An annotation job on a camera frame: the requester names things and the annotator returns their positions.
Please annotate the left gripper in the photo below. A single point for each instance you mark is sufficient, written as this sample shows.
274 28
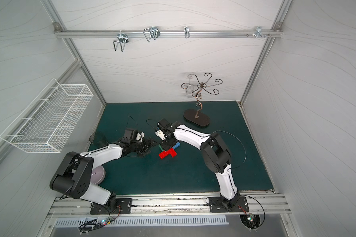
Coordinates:
144 143

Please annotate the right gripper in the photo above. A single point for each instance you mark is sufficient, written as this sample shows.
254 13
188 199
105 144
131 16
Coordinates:
166 142

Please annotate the blue lego plate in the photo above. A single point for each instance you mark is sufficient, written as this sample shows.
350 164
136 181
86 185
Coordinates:
176 145

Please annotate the red lego brick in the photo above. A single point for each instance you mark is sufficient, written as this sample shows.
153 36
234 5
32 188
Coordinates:
164 154
172 152

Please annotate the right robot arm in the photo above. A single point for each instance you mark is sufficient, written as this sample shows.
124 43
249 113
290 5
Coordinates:
215 152

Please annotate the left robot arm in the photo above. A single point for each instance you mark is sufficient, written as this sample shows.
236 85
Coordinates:
73 176

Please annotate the dark metal jewelry stand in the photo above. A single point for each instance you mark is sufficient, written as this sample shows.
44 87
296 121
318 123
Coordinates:
195 87

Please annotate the metal hook clamp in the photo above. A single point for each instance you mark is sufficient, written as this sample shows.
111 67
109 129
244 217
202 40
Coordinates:
152 32
258 34
120 42
186 32

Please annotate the black round fan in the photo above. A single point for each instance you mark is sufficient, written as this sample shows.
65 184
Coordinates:
251 221

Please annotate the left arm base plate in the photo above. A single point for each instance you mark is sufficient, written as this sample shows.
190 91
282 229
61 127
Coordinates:
113 206

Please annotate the white wire basket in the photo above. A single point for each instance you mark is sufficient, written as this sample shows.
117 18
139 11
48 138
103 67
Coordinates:
46 124

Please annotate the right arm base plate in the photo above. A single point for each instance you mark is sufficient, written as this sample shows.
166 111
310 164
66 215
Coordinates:
222 205

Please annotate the white slotted cable duct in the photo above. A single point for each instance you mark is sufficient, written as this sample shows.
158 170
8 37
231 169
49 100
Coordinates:
143 221

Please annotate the aluminium front rail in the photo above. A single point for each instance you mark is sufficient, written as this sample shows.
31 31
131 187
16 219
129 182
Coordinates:
258 202

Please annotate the aluminium crossbar rail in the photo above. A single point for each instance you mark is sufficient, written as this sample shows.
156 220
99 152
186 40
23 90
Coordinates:
165 34

